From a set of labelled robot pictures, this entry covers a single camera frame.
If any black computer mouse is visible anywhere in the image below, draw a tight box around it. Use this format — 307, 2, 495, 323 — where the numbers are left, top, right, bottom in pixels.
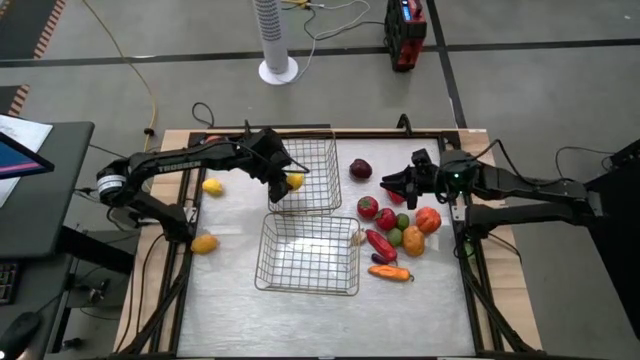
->
0, 310, 44, 359

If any dark purple plum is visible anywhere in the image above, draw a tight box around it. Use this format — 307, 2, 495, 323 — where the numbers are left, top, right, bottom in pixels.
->
348, 158, 374, 181

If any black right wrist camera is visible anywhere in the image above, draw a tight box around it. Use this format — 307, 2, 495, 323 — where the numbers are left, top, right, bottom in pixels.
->
410, 148, 433, 169

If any black keyboard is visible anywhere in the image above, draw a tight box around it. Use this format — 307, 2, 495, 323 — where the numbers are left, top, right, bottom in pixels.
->
0, 262, 21, 306

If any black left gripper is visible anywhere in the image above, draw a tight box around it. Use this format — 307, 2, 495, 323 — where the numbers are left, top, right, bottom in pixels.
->
244, 127, 311, 204

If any computer monitor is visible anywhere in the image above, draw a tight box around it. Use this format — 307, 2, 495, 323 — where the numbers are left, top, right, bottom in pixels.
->
0, 130, 56, 181

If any large black box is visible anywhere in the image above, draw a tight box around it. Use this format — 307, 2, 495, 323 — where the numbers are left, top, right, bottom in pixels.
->
569, 139, 640, 341

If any black orange striped mat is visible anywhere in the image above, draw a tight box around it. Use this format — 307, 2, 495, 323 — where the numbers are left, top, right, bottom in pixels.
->
0, 83, 31, 117
0, 0, 68, 61

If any yellow floor cable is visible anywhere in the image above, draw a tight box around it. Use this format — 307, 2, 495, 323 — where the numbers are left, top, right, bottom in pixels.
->
81, 0, 158, 151

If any yellow orange mango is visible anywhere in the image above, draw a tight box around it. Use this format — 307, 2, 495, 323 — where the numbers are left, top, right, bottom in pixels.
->
190, 233, 220, 256

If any black desk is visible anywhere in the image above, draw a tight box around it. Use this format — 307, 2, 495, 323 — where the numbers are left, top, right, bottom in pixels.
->
0, 121, 96, 259

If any white tower fan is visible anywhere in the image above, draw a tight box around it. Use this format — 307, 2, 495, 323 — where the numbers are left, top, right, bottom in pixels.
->
252, 0, 300, 86

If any red black power station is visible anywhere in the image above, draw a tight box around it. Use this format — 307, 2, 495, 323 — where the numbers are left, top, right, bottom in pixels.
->
383, 0, 429, 73

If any red strawberry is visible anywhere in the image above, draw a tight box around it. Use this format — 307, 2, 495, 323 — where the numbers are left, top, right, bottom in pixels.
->
374, 207, 398, 232

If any red chili pepper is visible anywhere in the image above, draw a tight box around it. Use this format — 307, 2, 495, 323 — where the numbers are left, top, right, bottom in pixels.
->
365, 228, 399, 263

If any white paper sheet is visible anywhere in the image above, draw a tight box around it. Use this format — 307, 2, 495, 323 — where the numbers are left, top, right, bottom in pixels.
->
0, 113, 54, 154

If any thin black cable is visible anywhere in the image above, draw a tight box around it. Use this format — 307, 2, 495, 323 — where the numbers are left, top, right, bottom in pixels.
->
554, 145, 616, 179

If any white floor cable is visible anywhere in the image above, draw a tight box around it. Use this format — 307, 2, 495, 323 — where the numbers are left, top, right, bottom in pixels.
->
279, 0, 374, 84

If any black table frame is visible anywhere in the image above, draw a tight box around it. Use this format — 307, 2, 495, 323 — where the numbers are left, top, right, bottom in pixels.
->
117, 124, 539, 360

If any orange carrot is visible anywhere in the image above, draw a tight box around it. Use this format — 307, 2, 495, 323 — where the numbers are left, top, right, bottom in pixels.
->
367, 264, 415, 283

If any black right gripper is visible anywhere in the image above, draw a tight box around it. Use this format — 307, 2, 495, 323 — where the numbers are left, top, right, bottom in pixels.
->
380, 162, 445, 209

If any black cable loop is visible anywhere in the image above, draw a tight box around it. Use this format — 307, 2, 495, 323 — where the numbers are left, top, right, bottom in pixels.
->
192, 102, 216, 129

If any orange ribbed tomato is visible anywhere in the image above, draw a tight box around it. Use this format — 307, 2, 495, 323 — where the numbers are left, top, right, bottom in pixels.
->
415, 206, 443, 235

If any red apple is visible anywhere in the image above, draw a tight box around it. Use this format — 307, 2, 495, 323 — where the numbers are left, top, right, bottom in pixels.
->
356, 195, 380, 220

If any gold wire basket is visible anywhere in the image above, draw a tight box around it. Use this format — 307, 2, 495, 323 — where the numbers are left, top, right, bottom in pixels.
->
267, 130, 344, 217
253, 212, 362, 297

